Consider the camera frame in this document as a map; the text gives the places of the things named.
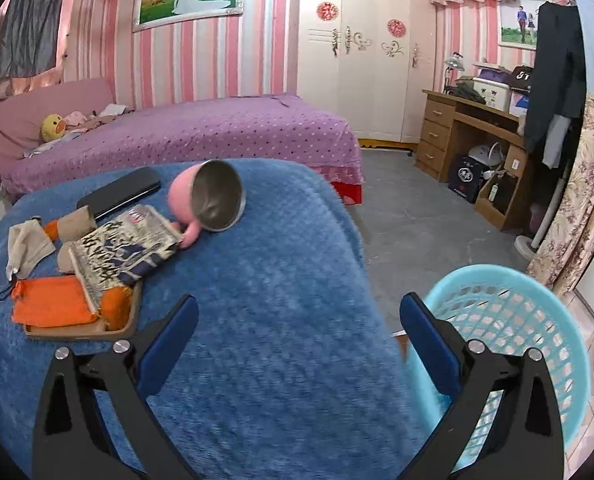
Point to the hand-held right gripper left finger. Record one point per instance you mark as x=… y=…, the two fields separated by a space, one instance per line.
x=169 y=345

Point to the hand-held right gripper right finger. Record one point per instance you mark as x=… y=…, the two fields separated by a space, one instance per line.
x=429 y=350

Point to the light blue plastic basket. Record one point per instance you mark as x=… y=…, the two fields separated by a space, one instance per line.
x=527 y=310

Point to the printed patterned cloth pouch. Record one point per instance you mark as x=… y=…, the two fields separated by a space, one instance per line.
x=117 y=250

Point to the orange cloth pouch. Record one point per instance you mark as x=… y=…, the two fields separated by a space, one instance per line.
x=52 y=302

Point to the beige cloth pouch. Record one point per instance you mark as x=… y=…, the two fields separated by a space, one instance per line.
x=27 y=247

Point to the tan phone case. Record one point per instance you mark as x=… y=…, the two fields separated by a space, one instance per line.
x=77 y=332

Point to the pink mug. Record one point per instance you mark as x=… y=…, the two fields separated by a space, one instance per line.
x=179 y=192

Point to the rolled brown sock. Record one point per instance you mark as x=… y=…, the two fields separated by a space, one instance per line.
x=74 y=225

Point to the white fan stand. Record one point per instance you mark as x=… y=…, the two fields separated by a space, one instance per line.
x=542 y=230

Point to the dark paper shopping bag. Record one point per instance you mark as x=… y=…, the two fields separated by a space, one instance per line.
x=466 y=177

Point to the white round appliance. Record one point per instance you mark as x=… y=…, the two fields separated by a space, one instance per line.
x=482 y=152

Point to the wooden desk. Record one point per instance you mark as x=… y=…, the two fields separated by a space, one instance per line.
x=439 y=132

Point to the purple polka dot bed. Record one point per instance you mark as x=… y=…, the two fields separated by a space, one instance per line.
x=227 y=130

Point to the floral curtain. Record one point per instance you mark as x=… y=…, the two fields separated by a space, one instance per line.
x=587 y=185

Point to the pink clothing pile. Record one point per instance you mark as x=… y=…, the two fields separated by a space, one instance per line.
x=79 y=119

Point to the yellow duck plush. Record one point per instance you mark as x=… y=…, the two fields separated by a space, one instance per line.
x=52 y=127

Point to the white storage box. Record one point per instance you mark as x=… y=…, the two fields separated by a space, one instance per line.
x=497 y=95

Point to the cream wardrobe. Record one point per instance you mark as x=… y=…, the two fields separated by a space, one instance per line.
x=367 y=85

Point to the pink bed headboard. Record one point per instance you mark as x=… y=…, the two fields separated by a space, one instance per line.
x=17 y=110

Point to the desk lamp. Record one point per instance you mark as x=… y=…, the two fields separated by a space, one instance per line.
x=454 y=65

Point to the black bag with white print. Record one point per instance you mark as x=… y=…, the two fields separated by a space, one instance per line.
x=523 y=79

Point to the black hanging coat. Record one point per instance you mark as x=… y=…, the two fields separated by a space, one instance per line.
x=557 y=75

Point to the pink satin curtain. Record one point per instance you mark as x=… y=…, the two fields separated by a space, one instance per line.
x=7 y=85

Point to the red paper decoration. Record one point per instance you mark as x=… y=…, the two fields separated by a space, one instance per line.
x=397 y=27
x=327 y=11

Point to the small framed couple photo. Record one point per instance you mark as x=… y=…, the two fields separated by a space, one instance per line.
x=519 y=22

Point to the grey sheer curtain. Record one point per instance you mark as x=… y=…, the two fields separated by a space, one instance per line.
x=27 y=15

